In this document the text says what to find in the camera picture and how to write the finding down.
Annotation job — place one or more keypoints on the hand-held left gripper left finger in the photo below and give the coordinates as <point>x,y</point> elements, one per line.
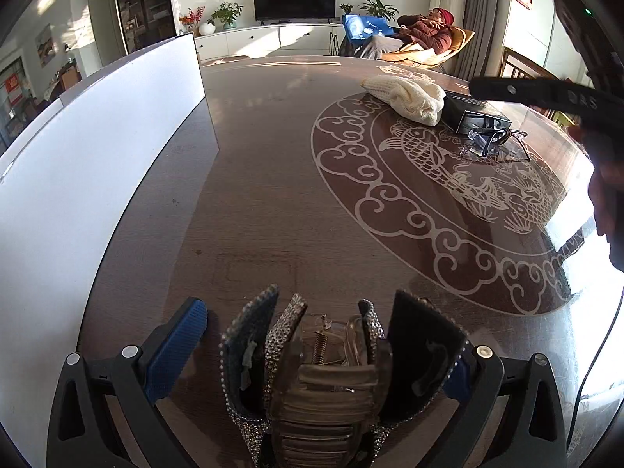
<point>170,351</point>

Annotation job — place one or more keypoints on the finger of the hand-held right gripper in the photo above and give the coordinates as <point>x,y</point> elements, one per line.
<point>526,91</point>

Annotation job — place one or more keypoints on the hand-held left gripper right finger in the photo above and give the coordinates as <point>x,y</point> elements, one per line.
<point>458,382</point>

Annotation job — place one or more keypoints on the rhinestone bow hair claw clip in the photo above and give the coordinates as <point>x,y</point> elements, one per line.
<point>331,390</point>

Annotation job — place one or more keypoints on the person's right hand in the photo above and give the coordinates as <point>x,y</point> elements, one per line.
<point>612,214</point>

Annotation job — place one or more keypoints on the wooden chair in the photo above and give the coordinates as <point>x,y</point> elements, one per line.
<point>524,66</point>

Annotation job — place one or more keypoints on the black flat box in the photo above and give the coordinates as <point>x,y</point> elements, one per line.
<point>470,109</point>

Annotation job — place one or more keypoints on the black-rimmed eyeglasses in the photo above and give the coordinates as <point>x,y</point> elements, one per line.
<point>492,141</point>

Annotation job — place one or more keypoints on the tan recliner chair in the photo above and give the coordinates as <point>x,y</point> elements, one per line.
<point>458,46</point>

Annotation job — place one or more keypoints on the grey curtain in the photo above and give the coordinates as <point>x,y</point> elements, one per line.
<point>468,14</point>

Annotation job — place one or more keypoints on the cream knit hat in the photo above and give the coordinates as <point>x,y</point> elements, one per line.
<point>424,102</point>

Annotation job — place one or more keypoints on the white knit hat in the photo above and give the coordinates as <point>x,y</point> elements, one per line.
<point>385,88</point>

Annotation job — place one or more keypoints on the tall leafy potted plant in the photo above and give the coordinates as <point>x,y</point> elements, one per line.
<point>378,7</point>

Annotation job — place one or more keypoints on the blue bag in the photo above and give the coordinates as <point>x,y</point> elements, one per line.
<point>368,27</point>

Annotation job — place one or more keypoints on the white partition board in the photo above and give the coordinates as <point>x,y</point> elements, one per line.
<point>97,180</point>

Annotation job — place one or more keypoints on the small potted plant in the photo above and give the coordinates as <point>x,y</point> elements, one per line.
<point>346,9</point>

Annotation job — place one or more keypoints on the black television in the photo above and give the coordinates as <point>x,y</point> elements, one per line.
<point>294,2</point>

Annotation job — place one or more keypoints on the white television cabinet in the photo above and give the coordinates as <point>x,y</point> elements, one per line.
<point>263,41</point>

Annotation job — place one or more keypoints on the red door poster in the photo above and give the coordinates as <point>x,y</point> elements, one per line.
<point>13,87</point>

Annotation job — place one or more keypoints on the green potted plant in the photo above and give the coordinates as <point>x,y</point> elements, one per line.
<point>226,13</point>

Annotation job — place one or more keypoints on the white round vase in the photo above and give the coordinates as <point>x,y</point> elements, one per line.
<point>206,29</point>

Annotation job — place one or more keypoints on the red flower bouquet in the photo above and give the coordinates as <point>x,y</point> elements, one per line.
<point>191,18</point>

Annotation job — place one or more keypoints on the glass display cabinet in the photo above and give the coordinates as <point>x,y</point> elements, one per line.
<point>144,5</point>

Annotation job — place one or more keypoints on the wall painting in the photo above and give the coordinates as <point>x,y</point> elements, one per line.
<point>45,44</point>

